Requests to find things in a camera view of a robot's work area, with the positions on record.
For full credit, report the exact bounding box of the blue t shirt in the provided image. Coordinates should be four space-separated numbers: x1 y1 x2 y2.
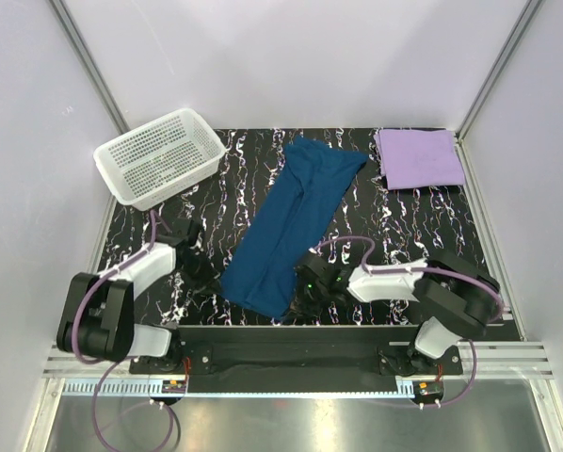
221 137 368 319

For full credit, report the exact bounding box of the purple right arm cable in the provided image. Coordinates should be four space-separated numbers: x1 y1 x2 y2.
312 234 504 406

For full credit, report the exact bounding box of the left aluminium frame post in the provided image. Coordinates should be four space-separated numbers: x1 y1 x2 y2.
47 0 130 135

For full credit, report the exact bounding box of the aluminium frame post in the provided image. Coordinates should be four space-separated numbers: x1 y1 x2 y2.
456 0 545 141
47 0 130 135

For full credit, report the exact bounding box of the right aluminium frame post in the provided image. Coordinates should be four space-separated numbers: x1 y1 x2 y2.
456 0 545 141

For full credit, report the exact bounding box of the white plastic mesh basket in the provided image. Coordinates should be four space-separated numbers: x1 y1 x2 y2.
93 108 226 211

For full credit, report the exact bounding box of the aluminium front rail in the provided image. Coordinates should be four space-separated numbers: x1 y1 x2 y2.
42 342 553 379

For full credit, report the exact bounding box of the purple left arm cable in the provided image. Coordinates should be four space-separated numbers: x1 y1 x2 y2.
72 210 184 448

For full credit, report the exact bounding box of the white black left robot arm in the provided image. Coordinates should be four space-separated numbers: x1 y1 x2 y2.
56 219 220 373

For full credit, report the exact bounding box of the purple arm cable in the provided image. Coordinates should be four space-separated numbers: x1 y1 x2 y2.
312 234 504 406
72 210 184 448

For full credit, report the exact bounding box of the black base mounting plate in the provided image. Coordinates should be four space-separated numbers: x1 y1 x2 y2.
130 326 449 384

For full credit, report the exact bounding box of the white slotted cable duct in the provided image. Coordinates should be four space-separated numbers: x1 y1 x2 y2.
62 377 415 397

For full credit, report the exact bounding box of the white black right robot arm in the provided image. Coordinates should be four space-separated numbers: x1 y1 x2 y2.
295 250 503 374

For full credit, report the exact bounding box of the folded purple t shirt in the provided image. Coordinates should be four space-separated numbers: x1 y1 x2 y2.
375 129 465 190

